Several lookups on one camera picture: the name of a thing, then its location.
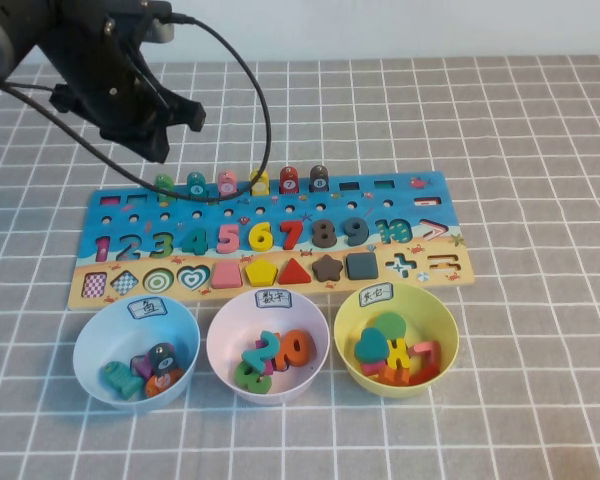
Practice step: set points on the teal striped fish piece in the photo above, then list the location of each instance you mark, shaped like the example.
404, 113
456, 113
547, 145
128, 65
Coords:
120, 381

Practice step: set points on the green circle piece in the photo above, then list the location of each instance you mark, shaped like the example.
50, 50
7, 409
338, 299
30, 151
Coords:
392, 325

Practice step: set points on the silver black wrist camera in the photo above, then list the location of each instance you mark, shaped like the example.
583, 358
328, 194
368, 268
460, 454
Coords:
160, 32

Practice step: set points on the teal heart piece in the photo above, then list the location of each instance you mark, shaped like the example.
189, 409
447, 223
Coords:
372, 346

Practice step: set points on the red fish piece number seven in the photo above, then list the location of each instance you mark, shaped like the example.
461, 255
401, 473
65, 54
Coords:
289, 182

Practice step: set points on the brown star piece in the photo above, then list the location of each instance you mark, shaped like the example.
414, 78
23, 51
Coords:
327, 269

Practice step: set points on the yellow plastic bowl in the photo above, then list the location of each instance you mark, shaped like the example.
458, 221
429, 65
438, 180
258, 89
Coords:
430, 320

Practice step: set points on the pink sign piece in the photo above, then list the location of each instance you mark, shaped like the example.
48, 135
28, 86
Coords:
432, 347

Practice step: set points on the teal number two piece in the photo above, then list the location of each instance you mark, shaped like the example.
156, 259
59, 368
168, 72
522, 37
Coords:
266, 345

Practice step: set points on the pink plastic bowl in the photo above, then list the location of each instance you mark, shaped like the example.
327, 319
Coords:
230, 325

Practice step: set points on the green number three piece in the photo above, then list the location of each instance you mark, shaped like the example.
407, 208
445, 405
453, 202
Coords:
247, 382

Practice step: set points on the green wooden fish piece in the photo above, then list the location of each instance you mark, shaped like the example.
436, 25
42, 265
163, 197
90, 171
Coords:
164, 182

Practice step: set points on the grey checked tablecloth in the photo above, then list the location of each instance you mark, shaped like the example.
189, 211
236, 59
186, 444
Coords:
530, 250

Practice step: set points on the orange number ten piece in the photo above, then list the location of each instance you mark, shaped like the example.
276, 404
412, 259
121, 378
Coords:
304, 345

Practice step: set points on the pink number one piece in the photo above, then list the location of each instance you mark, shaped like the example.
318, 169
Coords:
276, 366

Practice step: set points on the yellow sign piece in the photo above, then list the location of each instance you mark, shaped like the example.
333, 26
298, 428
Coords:
397, 356

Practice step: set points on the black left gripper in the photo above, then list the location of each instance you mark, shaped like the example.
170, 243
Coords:
112, 100

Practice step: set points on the white handwritten paper label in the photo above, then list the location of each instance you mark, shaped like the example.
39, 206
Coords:
274, 298
376, 293
148, 308

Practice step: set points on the teal fish piece number four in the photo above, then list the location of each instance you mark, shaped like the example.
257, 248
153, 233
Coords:
196, 187

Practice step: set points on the magenta block piece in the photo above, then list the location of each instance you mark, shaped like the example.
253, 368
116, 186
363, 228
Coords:
372, 369

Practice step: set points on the orange sign piece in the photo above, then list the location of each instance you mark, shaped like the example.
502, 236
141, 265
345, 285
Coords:
392, 376

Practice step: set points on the pink number five piece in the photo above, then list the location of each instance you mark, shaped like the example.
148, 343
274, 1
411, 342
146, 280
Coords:
228, 246

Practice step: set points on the yellow pentagon piece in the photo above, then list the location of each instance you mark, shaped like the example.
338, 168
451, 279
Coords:
261, 275

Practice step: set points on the colourful wooden puzzle board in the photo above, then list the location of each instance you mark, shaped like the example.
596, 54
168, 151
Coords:
275, 215

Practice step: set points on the purple wooden fish piece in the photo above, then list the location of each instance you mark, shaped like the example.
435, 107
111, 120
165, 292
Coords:
142, 367

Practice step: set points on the pink trapezoid piece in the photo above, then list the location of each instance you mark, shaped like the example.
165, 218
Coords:
226, 277

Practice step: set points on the brown fish piece number eight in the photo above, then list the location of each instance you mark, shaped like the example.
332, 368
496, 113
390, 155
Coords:
319, 181

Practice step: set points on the grey square piece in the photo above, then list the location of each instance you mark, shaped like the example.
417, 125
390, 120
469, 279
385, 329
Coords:
362, 266

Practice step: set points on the light blue plastic bowl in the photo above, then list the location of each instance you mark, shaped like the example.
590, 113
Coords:
105, 330

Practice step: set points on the red triangle piece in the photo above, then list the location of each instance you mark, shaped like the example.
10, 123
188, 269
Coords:
295, 275

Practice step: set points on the grey fish piece number nine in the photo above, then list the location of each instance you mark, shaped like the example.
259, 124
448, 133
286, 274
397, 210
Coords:
161, 357

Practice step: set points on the orange wooden fish piece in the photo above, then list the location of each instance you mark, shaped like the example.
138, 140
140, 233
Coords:
162, 384

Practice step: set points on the yellow number six piece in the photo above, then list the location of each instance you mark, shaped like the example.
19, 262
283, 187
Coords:
256, 242

